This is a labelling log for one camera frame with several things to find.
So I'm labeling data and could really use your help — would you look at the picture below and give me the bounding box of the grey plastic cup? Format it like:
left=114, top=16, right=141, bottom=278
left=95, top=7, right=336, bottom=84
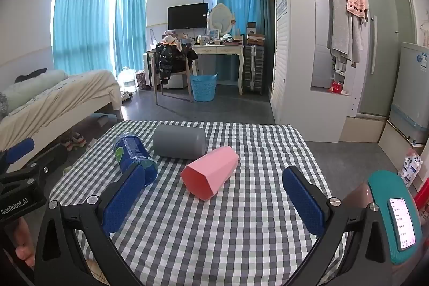
left=153, top=124, right=206, bottom=160

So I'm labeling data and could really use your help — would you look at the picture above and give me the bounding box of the pink hexagonal cup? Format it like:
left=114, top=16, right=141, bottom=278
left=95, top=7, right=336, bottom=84
left=180, top=146, right=239, bottom=201

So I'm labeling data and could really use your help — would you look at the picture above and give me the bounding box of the person's left hand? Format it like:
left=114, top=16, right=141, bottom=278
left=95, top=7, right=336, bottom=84
left=6, top=217, right=35, bottom=269

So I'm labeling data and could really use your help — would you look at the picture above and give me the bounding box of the bed with beige cover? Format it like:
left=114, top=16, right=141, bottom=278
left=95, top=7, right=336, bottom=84
left=1, top=70, right=122, bottom=172

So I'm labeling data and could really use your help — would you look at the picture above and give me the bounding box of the teal phone holder with phone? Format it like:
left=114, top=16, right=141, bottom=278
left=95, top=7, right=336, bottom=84
left=368, top=170, right=423, bottom=265

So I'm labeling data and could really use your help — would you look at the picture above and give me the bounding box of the left teal window curtain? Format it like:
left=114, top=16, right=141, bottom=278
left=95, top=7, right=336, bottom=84
left=52, top=0, right=112, bottom=75

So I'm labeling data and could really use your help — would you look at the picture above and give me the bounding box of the teal window curtain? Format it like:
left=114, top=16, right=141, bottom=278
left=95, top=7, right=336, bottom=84
left=113, top=0, right=146, bottom=74
left=52, top=0, right=112, bottom=75

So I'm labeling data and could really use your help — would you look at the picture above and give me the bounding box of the blue laundry basket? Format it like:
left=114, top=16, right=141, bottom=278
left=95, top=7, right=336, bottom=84
left=191, top=75, right=217, bottom=102

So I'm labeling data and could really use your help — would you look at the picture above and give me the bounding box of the wooden chair with clothes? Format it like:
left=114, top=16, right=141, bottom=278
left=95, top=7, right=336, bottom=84
left=150, top=42, right=198, bottom=104

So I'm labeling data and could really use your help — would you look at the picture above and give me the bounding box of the white louvered wardrobe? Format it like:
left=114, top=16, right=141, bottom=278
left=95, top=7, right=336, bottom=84
left=271, top=0, right=350, bottom=143

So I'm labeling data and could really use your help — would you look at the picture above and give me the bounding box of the white dressing table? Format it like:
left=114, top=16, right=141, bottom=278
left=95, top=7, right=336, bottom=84
left=193, top=44, right=244, bottom=95

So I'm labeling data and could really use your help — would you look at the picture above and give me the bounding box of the right teal window curtain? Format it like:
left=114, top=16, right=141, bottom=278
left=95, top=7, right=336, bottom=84
left=113, top=0, right=146, bottom=74

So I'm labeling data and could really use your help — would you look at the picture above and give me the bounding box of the dark suitcase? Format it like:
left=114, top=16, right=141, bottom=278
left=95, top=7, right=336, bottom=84
left=242, top=45, right=265, bottom=94

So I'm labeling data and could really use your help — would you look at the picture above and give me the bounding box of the black flat television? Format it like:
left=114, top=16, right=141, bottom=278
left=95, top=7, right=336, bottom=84
left=167, top=3, right=209, bottom=30

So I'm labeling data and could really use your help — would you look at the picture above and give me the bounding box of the oval vanity mirror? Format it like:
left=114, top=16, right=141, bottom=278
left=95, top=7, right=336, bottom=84
left=209, top=3, right=235, bottom=36

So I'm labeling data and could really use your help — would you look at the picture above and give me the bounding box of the grey hanging garment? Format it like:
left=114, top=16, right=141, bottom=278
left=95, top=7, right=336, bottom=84
left=327, top=0, right=367, bottom=63

